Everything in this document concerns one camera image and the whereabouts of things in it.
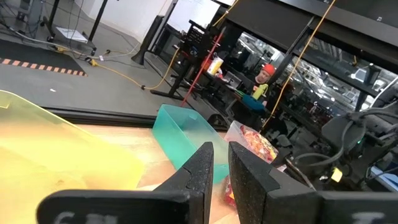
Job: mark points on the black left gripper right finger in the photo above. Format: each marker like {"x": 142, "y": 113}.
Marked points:
{"x": 264, "y": 199}

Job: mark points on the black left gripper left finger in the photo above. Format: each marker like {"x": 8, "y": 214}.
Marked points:
{"x": 186, "y": 199}

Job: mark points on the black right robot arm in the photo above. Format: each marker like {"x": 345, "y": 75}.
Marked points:
{"x": 342, "y": 130}

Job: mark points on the teal plastic bin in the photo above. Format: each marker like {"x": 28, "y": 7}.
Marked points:
{"x": 174, "y": 140}

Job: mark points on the clear plastic bin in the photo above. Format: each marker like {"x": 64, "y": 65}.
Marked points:
{"x": 236, "y": 133}

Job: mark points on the blue pouch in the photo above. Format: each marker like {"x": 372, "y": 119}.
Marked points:
{"x": 253, "y": 104}

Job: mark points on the yellow-green bottle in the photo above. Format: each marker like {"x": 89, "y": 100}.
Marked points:
{"x": 260, "y": 91}

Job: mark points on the person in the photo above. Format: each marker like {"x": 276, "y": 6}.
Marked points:
{"x": 265, "y": 77}

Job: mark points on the red pole stand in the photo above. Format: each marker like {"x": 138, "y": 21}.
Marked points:
{"x": 202, "y": 68}

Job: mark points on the white and yellow canister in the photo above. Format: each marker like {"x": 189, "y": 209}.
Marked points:
{"x": 215, "y": 66}

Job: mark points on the yellow plastic bin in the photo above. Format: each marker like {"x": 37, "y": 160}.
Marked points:
{"x": 46, "y": 155}

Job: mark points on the black floor stand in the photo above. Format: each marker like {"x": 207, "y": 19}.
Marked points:
{"x": 146, "y": 46}

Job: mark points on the whiteboard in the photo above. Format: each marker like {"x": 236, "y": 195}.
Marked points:
{"x": 192, "y": 14}

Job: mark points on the black mat with hazard stripes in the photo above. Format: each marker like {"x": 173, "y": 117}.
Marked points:
{"x": 31, "y": 53}

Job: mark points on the black desk frame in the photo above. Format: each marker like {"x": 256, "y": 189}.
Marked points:
{"x": 168, "y": 94}

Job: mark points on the black gantry frame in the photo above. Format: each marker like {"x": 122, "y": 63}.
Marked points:
{"x": 98, "y": 21}

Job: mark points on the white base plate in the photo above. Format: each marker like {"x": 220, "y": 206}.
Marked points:
{"x": 71, "y": 34}

